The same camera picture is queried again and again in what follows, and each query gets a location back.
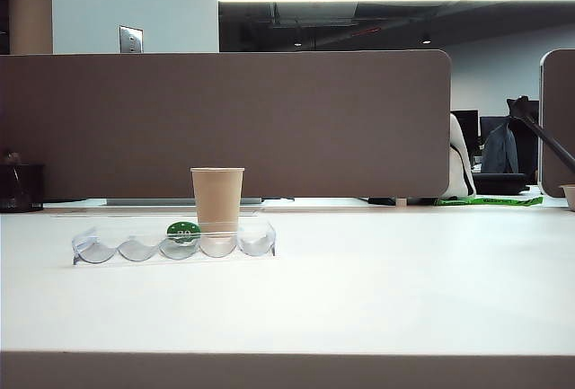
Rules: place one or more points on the brown paper cup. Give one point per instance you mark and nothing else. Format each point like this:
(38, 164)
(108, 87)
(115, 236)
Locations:
(218, 191)

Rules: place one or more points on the green poker chip 20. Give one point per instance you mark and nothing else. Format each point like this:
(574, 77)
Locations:
(183, 230)

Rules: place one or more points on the clear plastic chip tray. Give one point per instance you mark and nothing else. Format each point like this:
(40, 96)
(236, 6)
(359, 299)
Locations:
(135, 252)

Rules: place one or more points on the wide brown desk partition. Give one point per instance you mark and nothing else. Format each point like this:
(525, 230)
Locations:
(224, 124)

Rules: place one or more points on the small black flat object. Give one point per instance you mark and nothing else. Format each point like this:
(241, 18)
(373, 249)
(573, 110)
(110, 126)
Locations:
(382, 200)

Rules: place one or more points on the black computer monitor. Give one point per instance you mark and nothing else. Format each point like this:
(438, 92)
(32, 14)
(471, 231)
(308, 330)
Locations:
(467, 130)

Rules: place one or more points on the small ceiling spot lamp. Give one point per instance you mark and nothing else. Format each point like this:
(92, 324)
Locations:
(426, 40)

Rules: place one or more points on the brown foreground panel edge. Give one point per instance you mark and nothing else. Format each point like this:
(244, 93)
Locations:
(287, 371)

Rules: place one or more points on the green paper strip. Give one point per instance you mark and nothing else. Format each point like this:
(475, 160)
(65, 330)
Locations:
(489, 200)

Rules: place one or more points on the blue-grey jacket on chair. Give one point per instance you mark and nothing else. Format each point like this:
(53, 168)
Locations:
(499, 151)

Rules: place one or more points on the black office chair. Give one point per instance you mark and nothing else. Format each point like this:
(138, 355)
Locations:
(528, 151)

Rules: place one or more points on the black slanted rod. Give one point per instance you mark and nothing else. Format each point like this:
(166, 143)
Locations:
(550, 139)

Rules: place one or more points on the dark mesh pen holder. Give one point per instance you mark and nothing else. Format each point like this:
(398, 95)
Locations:
(20, 187)

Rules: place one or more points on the narrow brown desk partition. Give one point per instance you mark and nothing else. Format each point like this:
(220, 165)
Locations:
(559, 137)

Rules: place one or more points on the beige paper bowl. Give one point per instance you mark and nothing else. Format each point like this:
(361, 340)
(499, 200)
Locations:
(569, 196)

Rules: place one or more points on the silver rail under partition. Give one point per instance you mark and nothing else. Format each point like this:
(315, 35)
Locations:
(153, 201)

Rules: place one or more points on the silver wall switch plate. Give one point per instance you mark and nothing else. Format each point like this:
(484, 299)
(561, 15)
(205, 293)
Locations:
(131, 39)

